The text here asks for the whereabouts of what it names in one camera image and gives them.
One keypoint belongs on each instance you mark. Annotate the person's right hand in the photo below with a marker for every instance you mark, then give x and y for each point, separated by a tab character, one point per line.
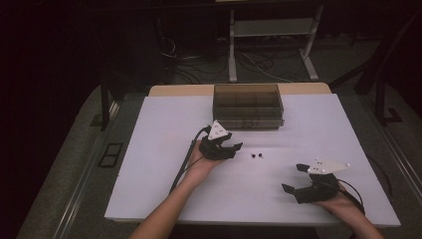
341	202

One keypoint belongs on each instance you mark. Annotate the person's left hand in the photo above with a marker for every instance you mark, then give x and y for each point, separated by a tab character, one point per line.
200	164

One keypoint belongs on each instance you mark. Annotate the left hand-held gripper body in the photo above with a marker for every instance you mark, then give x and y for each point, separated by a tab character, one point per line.
215	149

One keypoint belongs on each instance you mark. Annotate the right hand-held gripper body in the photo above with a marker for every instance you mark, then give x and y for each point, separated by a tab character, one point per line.
316	192

